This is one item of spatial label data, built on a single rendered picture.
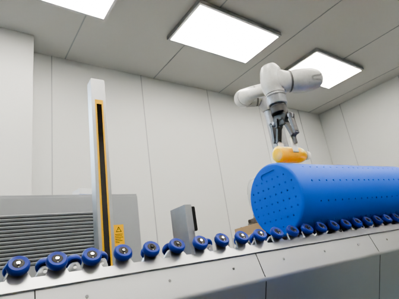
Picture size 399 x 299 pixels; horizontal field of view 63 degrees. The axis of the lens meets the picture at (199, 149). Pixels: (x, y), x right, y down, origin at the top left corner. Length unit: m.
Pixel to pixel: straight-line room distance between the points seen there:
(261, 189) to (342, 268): 0.40
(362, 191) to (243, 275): 0.72
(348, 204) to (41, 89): 3.44
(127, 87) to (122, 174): 1.22
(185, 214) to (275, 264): 0.32
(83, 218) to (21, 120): 1.50
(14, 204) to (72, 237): 0.40
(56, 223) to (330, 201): 1.66
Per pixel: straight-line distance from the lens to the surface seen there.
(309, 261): 1.18
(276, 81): 1.52
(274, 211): 1.32
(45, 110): 3.98
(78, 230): 2.34
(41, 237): 2.29
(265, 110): 2.09
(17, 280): 0.81
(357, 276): 1.39
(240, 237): 1.03
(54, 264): 0.80
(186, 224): 1.01
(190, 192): 4.37
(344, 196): 1.40
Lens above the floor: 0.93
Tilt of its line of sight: 18 degrees up
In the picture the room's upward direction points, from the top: 9 degrees counter-clockwise
